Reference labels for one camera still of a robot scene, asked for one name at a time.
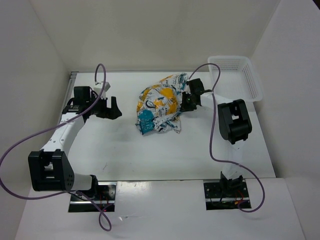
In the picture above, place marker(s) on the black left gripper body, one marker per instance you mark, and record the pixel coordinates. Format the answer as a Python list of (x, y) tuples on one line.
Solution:
[(99, 108)]

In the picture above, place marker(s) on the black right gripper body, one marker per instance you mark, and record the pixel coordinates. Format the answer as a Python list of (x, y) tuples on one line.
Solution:
[(188, 103)]

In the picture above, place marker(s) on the colourful patterned shorts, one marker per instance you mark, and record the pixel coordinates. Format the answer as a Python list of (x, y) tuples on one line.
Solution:
[(159, 105)]

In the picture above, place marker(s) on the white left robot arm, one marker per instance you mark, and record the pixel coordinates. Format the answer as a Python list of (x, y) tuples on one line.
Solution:
[(50, 169)]

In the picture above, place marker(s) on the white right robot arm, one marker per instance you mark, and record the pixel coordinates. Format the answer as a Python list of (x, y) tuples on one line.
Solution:
[(234, 126)]

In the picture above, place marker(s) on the white plastic basket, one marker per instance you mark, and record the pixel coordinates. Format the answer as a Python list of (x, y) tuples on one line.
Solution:
[(235, 78)]

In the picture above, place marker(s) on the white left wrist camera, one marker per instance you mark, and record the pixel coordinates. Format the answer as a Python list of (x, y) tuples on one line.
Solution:
[(101, 89)]

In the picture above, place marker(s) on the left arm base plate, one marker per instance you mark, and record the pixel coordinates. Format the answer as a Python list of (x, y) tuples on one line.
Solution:
[(104, 198)]

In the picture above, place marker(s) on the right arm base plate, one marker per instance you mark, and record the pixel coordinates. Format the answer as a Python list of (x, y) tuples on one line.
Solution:
[(215, 199)]

